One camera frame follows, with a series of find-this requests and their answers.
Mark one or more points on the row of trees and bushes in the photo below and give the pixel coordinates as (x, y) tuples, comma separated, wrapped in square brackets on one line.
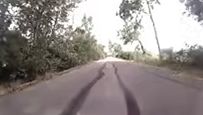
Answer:
[(186, 57), (35, 43)]

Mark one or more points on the grey asphalt road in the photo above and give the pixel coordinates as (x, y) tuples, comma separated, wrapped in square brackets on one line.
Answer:
[(104, 90)]

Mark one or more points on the dirt verge with leaves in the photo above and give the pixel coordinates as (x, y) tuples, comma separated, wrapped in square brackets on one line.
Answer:
[(21, 85), (180, 71)]

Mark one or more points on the tall thin tree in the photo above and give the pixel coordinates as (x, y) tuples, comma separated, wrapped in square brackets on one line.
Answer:
[(151, 21)]

